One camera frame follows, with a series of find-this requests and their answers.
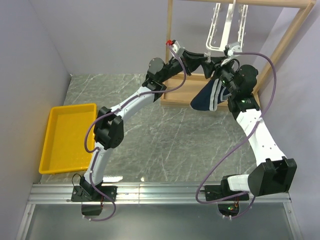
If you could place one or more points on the white clip hanger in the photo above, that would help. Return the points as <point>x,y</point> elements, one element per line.
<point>210,43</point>

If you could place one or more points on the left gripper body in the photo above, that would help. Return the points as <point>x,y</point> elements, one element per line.
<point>175,68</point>

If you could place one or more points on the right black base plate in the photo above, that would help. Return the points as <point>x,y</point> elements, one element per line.
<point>216,192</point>

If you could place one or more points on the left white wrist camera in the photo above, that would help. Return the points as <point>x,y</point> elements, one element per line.
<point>175,48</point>

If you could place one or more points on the navy blue underwear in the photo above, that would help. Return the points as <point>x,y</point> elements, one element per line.
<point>212,94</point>

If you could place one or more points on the aluminium rail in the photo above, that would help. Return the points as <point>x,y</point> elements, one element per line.
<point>136,193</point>

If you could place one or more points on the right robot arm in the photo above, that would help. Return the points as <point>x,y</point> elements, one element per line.
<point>274,172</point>

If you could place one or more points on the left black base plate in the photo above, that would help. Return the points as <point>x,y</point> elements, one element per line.
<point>80,195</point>

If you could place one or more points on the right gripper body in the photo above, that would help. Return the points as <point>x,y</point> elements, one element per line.
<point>227,74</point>

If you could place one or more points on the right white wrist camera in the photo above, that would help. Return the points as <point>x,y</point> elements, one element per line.
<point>231,51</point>

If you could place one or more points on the yellow plastic tray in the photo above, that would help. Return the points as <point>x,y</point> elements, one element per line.
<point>63,149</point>

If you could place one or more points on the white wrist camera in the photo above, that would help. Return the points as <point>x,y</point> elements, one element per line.
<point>231,51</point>
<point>175,48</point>

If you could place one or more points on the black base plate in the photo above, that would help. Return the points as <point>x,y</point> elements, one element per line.
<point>80,195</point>
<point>216,192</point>

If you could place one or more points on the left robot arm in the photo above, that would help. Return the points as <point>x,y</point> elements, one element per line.
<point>108,128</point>

